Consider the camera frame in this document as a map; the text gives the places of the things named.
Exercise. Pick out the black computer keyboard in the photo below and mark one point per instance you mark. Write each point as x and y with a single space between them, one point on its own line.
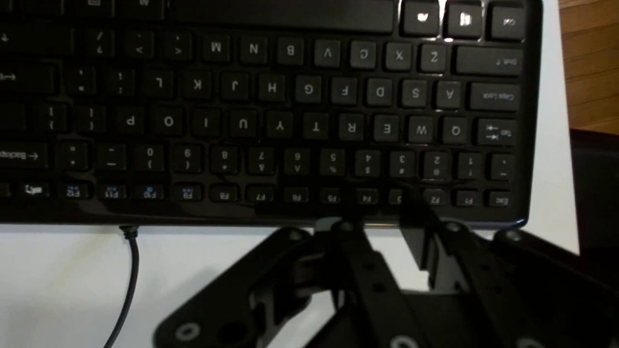
272 109

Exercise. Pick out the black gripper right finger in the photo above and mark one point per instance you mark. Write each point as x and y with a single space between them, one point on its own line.
515 283

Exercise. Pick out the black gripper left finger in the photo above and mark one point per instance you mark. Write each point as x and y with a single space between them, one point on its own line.
258 290

